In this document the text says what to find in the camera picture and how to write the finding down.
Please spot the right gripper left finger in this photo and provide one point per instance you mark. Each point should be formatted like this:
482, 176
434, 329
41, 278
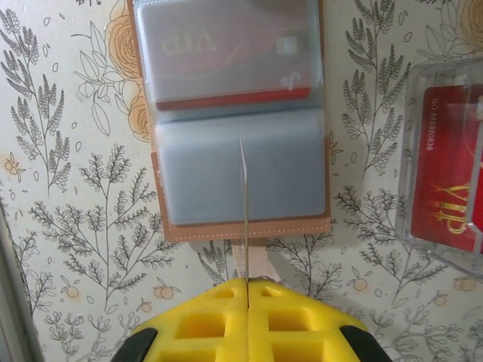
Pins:
203, 332

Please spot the red VIP card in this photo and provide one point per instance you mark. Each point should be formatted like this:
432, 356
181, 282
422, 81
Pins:
437, 158
478, 169
226, 100

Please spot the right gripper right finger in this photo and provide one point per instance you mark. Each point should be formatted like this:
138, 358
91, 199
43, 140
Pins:
298, 332

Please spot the aluminium table long rail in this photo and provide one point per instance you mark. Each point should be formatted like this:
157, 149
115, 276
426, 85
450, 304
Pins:
9, 320

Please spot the clear plastic tray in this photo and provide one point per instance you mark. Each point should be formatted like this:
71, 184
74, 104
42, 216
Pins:
405, 188

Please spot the tan leather card holder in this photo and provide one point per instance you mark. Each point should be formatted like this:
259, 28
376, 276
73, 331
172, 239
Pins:
283, 181

